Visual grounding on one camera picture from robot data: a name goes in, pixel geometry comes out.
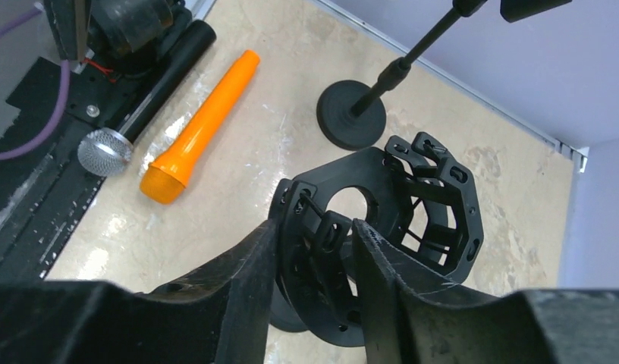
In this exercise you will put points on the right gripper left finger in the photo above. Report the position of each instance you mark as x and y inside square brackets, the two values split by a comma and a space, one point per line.
[217, 313]

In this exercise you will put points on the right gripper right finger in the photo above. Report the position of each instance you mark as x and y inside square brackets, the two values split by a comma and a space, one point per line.
[412, 314]

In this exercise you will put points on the black shock-mount microphone stand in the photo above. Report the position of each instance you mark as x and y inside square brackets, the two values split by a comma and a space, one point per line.
[418, 197]

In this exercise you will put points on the orange microphone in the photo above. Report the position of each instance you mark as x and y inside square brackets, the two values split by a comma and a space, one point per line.
[169, 174]

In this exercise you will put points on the black silver-mesh microphone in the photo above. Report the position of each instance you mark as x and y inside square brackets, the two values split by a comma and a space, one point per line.
[108, 150]

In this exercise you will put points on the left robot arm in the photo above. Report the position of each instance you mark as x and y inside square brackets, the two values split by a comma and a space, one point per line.
[130, 36]

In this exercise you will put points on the black left microphone stand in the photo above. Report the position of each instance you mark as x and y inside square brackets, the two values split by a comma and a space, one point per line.
[352, 115]

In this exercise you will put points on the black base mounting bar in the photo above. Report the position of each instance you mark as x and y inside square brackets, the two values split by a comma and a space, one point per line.
[45, 193]

